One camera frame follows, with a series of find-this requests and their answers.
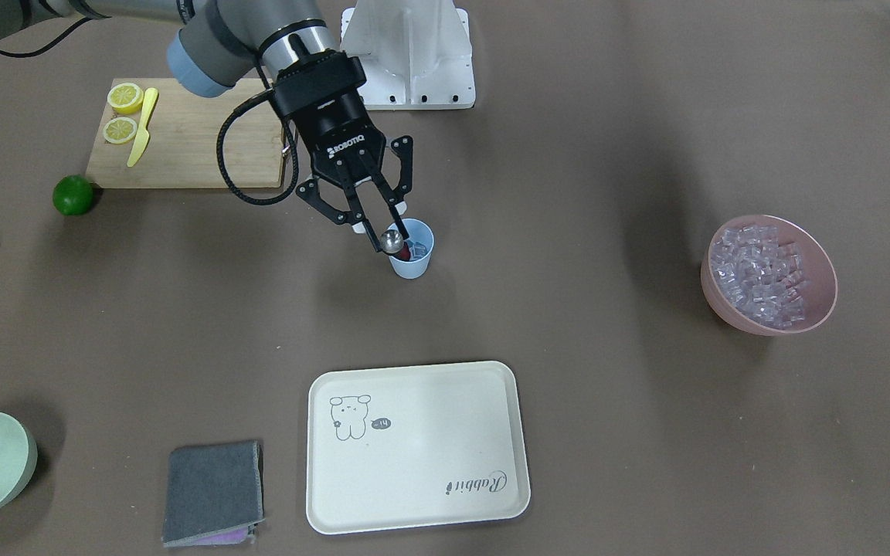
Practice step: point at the lemon slice upper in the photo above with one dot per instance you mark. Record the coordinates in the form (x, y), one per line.
(126, 98)

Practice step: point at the cream rabbit tray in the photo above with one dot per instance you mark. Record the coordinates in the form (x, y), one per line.
(415, 446)

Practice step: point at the steel muddler black tip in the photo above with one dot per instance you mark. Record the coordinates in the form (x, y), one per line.
(393, 243)

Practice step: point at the lemon slice lower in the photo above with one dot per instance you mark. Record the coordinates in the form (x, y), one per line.
(119, 130)

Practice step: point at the pink bowl of ice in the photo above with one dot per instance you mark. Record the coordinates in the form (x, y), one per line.
(766, 276)

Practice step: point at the green lime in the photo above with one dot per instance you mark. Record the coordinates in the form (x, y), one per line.
(73, 195)

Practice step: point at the folded grey cloth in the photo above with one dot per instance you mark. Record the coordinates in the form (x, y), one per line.
(214, 495)

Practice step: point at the lemon slice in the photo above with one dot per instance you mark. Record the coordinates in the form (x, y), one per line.
(119, 130)
(126, 98)

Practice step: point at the light blue plastic cup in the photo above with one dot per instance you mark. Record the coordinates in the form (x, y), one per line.
(418, 232)

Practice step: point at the yellow plastic knife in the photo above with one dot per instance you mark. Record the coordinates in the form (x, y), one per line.
(143, 135)

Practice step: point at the wooden cutting board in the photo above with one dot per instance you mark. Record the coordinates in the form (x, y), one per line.
(182, 149)

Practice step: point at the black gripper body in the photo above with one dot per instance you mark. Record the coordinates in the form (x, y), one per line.
(339, 127)

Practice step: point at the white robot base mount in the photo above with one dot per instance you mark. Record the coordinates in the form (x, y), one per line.
(417, 55)

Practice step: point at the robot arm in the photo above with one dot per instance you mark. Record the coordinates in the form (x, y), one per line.
(218, 43)

